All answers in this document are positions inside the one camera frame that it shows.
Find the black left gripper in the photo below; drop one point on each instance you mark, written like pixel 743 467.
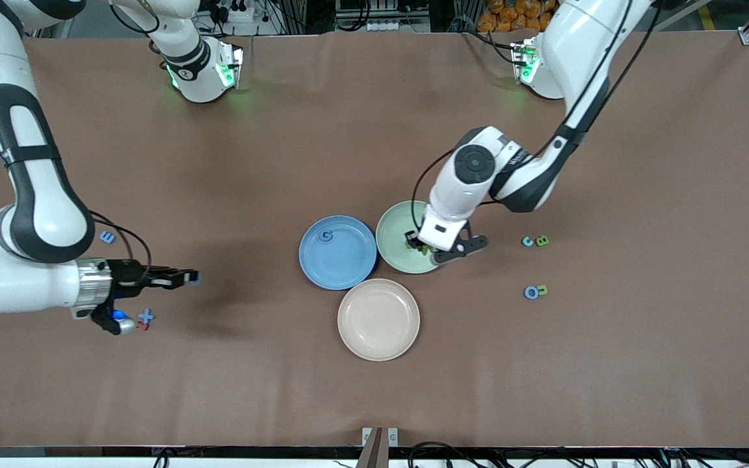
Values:
pixel 415 242

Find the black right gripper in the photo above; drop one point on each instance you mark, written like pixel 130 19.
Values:
pixel 127 272

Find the green letter N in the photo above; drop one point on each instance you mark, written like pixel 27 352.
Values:
pixel 413 243

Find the blue number nine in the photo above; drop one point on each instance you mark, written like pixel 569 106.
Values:
pixel 196 279

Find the blue letter X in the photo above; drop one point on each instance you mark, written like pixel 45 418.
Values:
pixel 145 316

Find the blue letter E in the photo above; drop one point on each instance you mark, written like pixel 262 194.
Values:
pixel 107 237

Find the blue letter G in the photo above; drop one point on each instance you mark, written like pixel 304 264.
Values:
pixel 323 236

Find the green letter B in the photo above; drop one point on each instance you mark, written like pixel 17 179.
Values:
pixel 542 240

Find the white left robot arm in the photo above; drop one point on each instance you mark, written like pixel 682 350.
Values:
pixel 582 45

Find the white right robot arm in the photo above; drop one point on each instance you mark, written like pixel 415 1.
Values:
pixel 23 286

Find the green plate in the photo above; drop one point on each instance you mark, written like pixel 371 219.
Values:
pixel 391 234

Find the blue plate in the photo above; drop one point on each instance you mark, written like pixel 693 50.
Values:
pixel 342 266

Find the beige plate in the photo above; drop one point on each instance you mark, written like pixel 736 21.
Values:
pixel 378 320

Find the blue letter O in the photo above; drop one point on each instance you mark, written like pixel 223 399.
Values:
pixel 526 293

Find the white power strip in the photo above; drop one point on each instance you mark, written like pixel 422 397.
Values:
pixel 387 26
pixel 241 13

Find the black background equipment box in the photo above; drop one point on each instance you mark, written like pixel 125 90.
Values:
pixel 381 6

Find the bag of oranges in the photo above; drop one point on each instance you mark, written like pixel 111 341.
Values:
pixel 511 16

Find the grey metal table bracket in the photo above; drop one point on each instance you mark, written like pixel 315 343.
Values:
pixel 393 437

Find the grey brown upright post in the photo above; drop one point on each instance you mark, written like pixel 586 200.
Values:
pixel 374 452

